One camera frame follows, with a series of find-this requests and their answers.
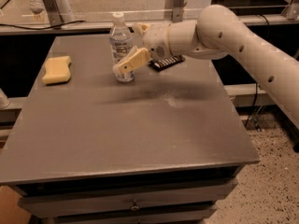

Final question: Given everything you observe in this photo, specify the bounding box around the black snack wrapper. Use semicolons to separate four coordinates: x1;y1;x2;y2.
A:
149;55;185;72

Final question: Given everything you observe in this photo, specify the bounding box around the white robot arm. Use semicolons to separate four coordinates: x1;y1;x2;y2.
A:
113;5;299;127

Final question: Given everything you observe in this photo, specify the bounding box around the white pipe left edge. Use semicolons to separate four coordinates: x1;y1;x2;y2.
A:
0;89;10;109

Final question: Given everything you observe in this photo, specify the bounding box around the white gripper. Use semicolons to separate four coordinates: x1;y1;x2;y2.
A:
112;22;171;75

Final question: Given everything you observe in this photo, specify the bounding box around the clear plastic water bottle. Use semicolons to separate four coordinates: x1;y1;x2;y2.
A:
108;11;135;83

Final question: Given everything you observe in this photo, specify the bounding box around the yellow sponge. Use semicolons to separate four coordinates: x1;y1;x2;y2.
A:
42;56;71;85

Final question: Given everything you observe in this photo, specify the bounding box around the metal frame post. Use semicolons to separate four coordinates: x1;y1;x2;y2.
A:
164;0;186;22

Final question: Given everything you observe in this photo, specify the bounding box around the metal drawer knob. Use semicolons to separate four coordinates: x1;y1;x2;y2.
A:
130;203;140;211

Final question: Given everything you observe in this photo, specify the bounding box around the black cable on rail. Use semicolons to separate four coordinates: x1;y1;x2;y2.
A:
0;20;87;32

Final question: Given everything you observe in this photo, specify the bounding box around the grey drawer cabinet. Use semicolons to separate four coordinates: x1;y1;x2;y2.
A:
0;35;259;224

